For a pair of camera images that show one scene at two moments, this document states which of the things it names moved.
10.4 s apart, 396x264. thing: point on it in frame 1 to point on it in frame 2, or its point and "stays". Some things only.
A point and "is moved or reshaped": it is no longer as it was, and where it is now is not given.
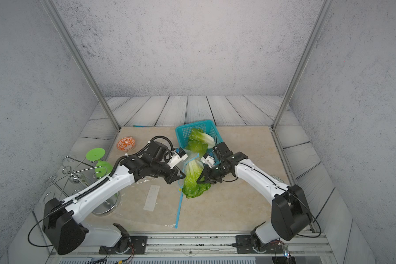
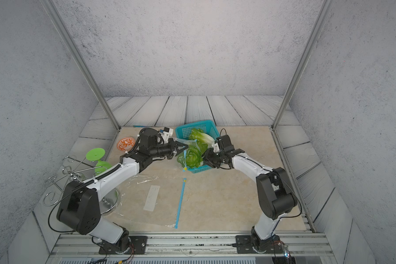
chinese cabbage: [197, 146] to [192, 158]
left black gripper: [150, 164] to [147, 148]
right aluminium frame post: [325, 5] stays
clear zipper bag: [192, 166] is moved or reshaped
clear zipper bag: [154, 201] stays
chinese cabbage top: [197, 134] stays
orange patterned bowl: [126, 143] stays
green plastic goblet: [102, 169] stays
